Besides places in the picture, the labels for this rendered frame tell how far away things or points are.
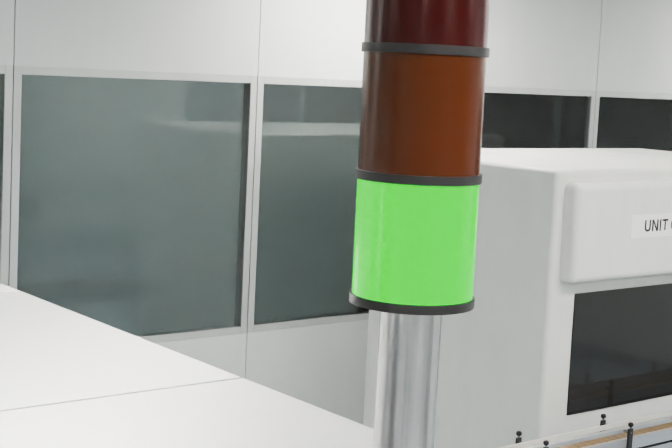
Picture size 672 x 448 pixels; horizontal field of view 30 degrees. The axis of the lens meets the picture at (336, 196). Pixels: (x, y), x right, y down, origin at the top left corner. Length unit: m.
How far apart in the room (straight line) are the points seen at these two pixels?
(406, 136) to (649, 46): 7.50
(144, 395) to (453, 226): 0.30
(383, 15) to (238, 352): 5.60
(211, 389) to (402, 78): 0.32
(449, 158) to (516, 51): 6.60
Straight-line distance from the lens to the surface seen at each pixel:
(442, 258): 0.49
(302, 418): 0.70
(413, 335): 0.50
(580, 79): 7.49
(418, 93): 0.48
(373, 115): 0.49
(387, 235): 0.48
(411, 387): 0.50
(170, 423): 0.68
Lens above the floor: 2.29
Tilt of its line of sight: 6 degrees down
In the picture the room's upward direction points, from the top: 3 degrees clockwise
